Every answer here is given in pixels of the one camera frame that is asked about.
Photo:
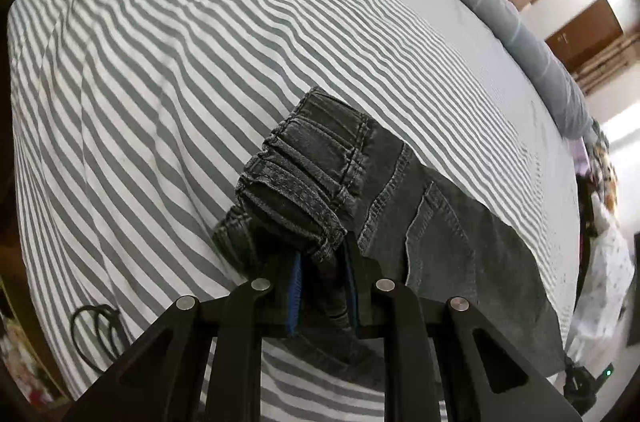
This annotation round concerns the floral cloth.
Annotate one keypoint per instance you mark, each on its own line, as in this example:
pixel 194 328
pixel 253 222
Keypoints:
pixel 22 362

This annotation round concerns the grey white striped bed sheet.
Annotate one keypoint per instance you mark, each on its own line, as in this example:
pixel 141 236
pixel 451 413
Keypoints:
pixel 200 77

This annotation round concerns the dark grey denim pants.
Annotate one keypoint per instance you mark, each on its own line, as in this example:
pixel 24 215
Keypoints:
pixel 440 242

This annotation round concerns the pile of colourful clothes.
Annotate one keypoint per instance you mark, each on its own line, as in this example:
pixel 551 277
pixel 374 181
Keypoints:
pixel 597 162

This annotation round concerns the brown wooden door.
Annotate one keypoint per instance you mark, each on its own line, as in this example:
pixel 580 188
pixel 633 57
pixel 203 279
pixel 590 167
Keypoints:
pixel 585 32

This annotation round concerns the white printed cloth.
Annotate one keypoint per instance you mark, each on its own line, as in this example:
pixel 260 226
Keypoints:
pixel 605 282

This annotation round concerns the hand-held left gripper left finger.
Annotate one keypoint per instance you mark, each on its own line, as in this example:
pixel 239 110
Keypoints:
pixel 295 297

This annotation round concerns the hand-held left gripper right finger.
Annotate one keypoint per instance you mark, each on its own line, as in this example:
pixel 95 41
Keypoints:
pixel 351 292

